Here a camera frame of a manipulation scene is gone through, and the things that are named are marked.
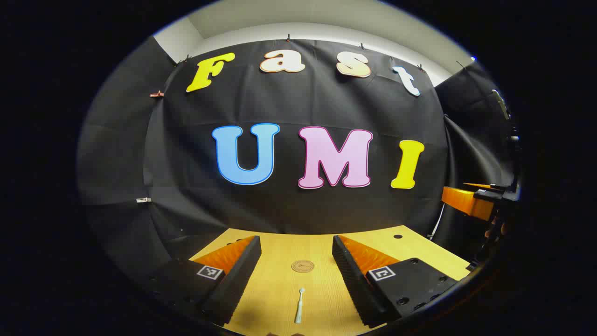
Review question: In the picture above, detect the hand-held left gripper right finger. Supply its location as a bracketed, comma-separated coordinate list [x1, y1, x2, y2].
[332, 235, 460, 329]

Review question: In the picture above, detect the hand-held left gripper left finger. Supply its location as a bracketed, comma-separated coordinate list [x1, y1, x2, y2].
[140, 235, 263, 327]

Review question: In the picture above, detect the pale green toothbrush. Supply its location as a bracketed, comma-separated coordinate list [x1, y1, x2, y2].
[294, 287, 306, 324]

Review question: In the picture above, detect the wooden desktop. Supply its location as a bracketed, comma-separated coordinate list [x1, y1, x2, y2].
[189, 225, 472, 336]

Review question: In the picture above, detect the black backdrop cloth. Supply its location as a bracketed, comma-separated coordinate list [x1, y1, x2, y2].
[77, 36, 521, 299]

